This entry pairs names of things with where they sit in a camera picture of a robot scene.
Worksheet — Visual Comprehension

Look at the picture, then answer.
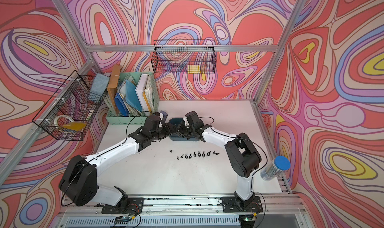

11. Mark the yellow sticky note pad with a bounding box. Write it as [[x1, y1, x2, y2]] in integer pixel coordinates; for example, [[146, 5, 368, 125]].
[[187, 65, 202, 74]]

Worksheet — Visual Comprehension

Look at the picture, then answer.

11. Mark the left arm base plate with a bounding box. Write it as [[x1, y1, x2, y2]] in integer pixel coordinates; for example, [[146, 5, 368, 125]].
[[102, 186, 145, 215]]

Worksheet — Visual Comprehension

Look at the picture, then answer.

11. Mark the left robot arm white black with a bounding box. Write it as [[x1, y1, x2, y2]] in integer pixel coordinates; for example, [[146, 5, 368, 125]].
[[59, 111, 171, 207]]

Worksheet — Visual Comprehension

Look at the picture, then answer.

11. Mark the dark teal storage box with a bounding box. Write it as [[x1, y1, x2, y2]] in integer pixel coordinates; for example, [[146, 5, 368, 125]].
[[169, 118, 200, 142]]

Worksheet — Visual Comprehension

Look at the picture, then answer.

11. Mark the black wire basket back wall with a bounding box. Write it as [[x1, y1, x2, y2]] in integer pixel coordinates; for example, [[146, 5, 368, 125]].
[[151, 39, 217, 74]]

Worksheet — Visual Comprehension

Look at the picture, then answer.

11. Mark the green plastic file organizer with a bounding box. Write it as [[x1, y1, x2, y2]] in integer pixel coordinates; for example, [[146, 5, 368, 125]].
[[106, 69, 160, 125]]

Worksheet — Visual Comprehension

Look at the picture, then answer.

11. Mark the black wire basket left wall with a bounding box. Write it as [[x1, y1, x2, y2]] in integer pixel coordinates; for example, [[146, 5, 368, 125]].
[[33, 71, 107, 141]]

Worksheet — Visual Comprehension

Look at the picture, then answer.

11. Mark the blue folder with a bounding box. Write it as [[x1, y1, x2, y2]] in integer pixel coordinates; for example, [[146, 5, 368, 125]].
[[115, 80, 142, 117]]

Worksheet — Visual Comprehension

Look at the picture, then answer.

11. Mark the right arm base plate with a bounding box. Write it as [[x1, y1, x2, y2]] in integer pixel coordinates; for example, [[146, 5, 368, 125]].
[[221, 196, 264, 214]]

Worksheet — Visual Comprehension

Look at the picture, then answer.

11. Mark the brown cardboard folder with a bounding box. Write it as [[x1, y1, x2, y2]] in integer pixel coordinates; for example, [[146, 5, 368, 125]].
[[107, 65, 121, 117]]

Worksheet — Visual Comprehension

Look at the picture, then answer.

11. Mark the yellow card in basket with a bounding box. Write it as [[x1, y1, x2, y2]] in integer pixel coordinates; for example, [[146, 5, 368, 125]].
[[62, 122, 87, 132]]

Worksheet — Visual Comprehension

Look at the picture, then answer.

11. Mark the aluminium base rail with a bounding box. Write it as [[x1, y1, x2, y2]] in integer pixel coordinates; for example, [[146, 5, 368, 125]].
[[52, 194, 314, 228]]

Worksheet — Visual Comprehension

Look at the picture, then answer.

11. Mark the grey blue sponge pad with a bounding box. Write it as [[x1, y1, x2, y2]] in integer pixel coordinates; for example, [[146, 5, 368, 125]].
[[90, 73, 110, 96]]

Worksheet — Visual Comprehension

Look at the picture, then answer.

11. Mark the grey blue hole punch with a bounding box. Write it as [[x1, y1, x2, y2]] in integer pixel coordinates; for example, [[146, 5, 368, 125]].
[[160, 110, 168, 122]]

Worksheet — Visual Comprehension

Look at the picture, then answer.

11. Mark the clear tube blue cap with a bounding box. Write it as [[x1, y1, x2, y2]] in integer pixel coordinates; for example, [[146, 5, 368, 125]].
[[261, 156, 291, 181]]

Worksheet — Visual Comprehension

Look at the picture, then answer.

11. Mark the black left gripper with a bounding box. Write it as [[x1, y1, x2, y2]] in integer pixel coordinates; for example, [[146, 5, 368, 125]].
[[149, 121, 177, 142]]

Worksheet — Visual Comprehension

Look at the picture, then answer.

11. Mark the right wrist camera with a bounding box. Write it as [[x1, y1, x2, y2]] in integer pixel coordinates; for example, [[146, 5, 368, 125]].
[[184, 111, 203, 128]]

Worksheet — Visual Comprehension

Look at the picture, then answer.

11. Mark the black wire basket wall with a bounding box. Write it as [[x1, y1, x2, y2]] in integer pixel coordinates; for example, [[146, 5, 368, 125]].
[[151, 39, 217, 74], [33, 71, 107, 141]]

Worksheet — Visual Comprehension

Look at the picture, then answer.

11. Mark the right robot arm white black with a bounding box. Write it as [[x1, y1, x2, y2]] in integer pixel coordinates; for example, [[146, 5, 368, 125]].
[[176, 111, 262, 210]]

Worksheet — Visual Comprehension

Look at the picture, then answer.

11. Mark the white binder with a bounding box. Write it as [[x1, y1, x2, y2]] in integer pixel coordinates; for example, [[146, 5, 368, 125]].
[[136, 73, 152, 116]]

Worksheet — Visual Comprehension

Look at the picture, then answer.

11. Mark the white tape roll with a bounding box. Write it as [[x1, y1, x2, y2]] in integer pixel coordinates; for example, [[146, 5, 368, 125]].
[[54, 115, 74, 127]]

